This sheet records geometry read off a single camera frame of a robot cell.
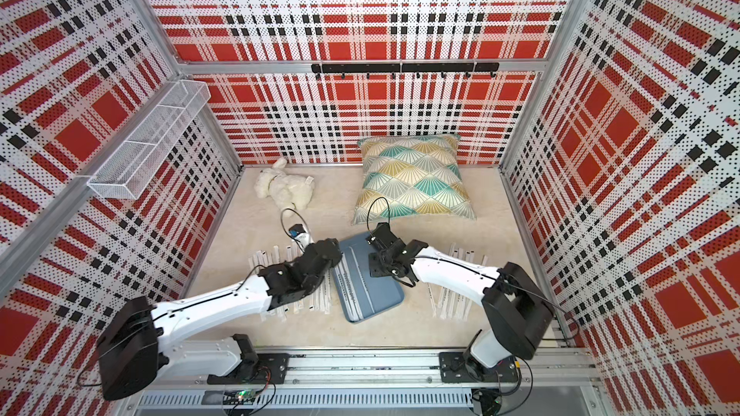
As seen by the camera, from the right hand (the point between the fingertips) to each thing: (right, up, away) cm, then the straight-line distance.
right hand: (381, 263), depth 85 cm
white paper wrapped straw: (-40, 0, +9) cm, 41 cm away
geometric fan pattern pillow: (+11, +27, +9) cm, 31 cm away
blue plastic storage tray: (-2, -9, 0) cm, 10 cm away
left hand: (-12, +6, -2) cm, 14 cm away
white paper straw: (-11, -8, +2) cm, 13 cm away
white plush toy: (-34, +22, +15) cm, 43 cm away
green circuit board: (-34, -29, -16) cm, 48 cm away
